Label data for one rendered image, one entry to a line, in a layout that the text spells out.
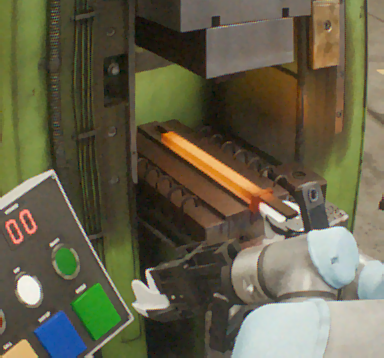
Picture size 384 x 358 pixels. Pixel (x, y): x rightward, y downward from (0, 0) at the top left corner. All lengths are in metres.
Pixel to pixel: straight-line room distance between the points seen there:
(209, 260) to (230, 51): 0.46
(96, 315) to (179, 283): 0.24
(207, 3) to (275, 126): 0.58
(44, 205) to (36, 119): 0.22
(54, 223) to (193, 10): 0.41
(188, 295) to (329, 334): 0.55
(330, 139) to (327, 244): 0.95
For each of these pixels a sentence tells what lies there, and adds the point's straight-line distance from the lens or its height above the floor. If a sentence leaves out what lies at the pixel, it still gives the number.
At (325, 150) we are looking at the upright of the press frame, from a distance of 1.74.
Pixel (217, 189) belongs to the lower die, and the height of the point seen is 0.99.
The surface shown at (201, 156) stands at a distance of 1.58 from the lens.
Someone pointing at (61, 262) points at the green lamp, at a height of 1.09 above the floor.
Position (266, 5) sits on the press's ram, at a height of 1.40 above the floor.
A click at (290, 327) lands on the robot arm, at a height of 1.46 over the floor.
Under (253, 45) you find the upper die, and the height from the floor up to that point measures 1.32.
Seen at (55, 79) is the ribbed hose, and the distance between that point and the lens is 1.25.
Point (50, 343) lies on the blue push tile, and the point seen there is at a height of 1.02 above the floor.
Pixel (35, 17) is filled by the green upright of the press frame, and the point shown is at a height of 1.41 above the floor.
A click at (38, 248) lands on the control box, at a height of 1.13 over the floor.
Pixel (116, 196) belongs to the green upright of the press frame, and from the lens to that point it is 1.44.
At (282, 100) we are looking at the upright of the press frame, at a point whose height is 1.08.
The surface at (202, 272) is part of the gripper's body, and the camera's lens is 0.92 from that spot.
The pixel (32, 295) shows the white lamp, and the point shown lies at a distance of 1.06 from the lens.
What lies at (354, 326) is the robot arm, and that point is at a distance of 0.40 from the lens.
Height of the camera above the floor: 1.72
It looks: 28 degrees down
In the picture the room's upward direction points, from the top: straight up
